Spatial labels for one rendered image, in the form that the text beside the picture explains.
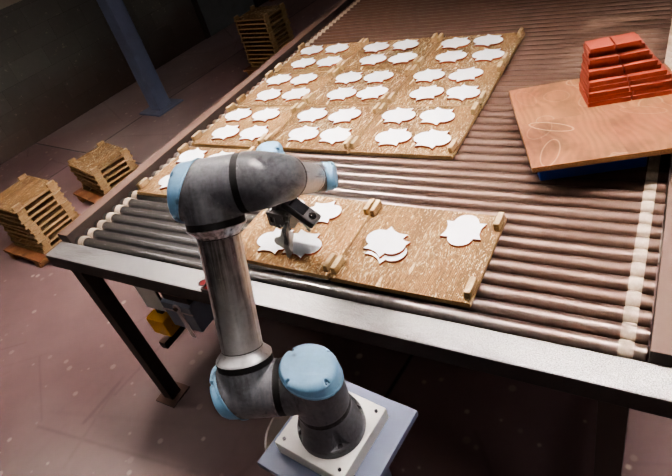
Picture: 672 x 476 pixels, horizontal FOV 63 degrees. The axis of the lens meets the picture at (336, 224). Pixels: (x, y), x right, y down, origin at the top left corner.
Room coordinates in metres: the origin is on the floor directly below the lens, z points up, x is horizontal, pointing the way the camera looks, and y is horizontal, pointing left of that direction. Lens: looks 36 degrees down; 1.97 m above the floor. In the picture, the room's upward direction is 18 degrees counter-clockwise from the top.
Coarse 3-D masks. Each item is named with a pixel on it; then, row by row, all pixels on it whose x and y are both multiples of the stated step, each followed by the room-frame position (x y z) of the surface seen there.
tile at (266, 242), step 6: (276, 228) 1.48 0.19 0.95; (264, 234) 1.47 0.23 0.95; (270, 234) 1.46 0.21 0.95; (276, 234) 1.45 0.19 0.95; (258, 240) 1.45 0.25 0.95; (264, 240) 1.44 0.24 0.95; (270, 240) 1.43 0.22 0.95; (264, 246) 1.41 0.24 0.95; (270, 246) 1.40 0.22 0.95; (276, 246) 1.39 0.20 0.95; (258, 252) 1.40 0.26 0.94; (270, 252) 1.38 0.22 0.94; (276, 252) 1.36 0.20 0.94
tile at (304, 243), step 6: (294, 234) 1.41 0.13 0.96; (300, 234) 1.40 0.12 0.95; (306, 234) 1.39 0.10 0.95; (312, 234) 1.38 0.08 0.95; (318, 234) 1.38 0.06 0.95; (294, 240) 1.38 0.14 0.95; (300, 240) 1.37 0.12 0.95; (306, 240) 1.36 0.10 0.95; (312, 240) 1.36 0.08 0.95; (318, 240) 1.35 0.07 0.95; (294, 246) 1.35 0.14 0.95; (300, 246) 1.34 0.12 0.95; (306, 246) 1.33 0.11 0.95; (312, 246) 1.33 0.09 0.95; (318, 246) 1.32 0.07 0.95; (282, 252) 1.34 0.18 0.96; (294, 252) 1.32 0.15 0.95; (300, 252) 1.31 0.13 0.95; (306, 252) 1.31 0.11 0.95; (312, 252) 1.30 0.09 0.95; (300, 258) 1.29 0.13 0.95
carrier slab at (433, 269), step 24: (384, 216) 1.38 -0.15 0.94; (408, 216) 1.34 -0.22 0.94; (432, 216) 1.30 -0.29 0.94; (456, 216) 1.27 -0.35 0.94; (480, 216) 1.23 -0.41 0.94; (360, 240) 1.30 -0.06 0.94; (408, 240) 1.23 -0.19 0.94; (432, 240) 1.20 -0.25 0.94; (360, 264) 1.19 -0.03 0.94; (384, 264) 1.16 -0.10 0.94; (408, 264) 1.13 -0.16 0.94; (432, 264) 1.10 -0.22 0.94; (456, 264) 1.07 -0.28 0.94; (480, 264) 1.05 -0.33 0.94; (384, 288) 1.07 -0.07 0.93; (408, 288) 1.04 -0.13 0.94; (432, 288) 1.02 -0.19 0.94; (456, 288) 0.99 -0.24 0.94
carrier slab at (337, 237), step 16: (352, 208) 1.47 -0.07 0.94; (256, 224) 1.56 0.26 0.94; (320, 224) 1.44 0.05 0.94; (336, 224) 1.42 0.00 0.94; (352, 224) 1.39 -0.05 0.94; (256, 240) 1.47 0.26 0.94; (320, 240) 1.36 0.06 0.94; (336, 240) 1.34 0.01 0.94; (352, 240) 1.31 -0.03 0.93; (256, 256) 1.38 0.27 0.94; (272, 256) 1.36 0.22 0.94; (304, 256) 1.31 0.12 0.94; (320, 256) 1.28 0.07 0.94; (304, 272) 1.24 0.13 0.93; (320, 272) 1.21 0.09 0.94
